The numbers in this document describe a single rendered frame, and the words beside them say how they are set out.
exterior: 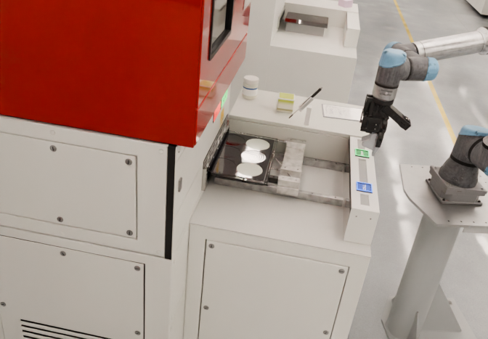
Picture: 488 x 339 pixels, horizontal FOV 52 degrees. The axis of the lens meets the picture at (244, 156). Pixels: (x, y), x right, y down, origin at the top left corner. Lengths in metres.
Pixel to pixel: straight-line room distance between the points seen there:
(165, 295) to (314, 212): 0.62
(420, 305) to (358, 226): 0.86
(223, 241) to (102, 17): 0.87
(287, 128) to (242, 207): 0.49
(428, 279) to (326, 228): 0.73
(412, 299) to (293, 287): 0.80
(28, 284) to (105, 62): 0.90
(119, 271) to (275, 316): 0.62
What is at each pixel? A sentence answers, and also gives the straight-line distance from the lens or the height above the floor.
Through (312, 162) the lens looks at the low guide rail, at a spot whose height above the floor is 0.84.
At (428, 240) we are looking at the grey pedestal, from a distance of 2.32.
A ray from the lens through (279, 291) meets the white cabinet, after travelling 1.89.
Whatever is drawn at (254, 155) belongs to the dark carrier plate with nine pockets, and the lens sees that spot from 2.05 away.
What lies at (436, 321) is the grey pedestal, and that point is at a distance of 2.76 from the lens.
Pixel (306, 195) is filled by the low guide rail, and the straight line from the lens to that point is 1.95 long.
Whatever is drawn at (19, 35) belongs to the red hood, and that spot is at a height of 1.47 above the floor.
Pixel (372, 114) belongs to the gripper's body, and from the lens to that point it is 1.70.
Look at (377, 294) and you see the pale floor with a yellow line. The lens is 2.90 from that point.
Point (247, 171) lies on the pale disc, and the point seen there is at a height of 0.90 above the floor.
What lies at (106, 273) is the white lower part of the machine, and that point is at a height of 0.71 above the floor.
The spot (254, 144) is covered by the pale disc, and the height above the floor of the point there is 0.90.
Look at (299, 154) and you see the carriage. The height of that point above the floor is 0.88.
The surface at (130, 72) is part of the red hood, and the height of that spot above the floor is 1.41.
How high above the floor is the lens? 1.89
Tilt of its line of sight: 29 degrees down
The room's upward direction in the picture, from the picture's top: 7 degrees clockwise
